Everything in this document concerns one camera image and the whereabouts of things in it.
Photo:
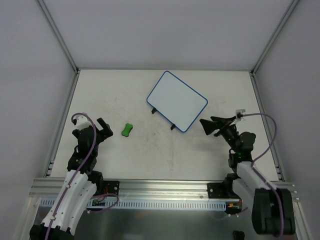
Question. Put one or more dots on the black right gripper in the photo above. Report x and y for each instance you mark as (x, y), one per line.
(222, 128)

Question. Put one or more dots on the blue framed whiteboard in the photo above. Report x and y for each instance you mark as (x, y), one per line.
(176, 101)

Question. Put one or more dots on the white slotted cable duct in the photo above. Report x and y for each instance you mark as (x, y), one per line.
(133, 204)

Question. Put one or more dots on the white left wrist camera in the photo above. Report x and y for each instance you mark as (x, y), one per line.
(80, 121)

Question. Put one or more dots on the green foam eraser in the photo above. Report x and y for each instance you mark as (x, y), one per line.
(127, 129)

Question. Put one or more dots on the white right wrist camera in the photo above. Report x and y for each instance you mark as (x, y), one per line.
(239, 115)

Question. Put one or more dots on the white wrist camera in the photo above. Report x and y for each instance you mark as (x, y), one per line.
(239, 115)
(80, 121)

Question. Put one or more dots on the whiteboard metal stand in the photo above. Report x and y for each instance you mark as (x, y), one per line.
(162, 117)

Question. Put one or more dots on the black object bottom edge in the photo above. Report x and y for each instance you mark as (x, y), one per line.
(238, 235)

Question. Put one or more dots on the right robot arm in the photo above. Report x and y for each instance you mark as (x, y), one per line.
(271, 207)

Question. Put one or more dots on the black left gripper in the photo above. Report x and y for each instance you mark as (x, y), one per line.
(100, 132)

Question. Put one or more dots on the aluminium mounting rail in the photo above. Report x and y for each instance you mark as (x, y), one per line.
(136, 189)

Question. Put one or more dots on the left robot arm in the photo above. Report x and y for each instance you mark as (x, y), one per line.
(81, 184)

